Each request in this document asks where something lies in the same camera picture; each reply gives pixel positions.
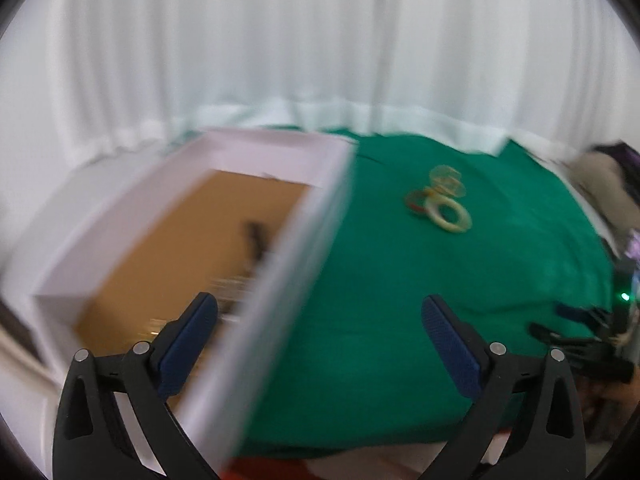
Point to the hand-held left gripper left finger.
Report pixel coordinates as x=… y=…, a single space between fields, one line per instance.
x=190 y=345

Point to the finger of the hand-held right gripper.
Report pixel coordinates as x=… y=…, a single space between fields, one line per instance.
x=575 y=312
x=555 y=334

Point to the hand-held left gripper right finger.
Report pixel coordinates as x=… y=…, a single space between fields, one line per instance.
x=452 y=347

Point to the black wristwatch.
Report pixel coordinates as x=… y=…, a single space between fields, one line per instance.
x=256 y=240

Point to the long white cardboard box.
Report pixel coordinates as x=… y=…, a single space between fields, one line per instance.
x=280 y=240

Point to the green velvet cloth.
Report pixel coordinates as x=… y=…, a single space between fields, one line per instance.
x=430 y=310

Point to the white jade bangle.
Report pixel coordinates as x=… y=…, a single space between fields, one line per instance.
x=434 y=207

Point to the dark purple cloth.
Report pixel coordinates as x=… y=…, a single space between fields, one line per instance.
x=620 y=152

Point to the white curtain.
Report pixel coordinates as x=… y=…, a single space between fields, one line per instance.
x=300 y=45

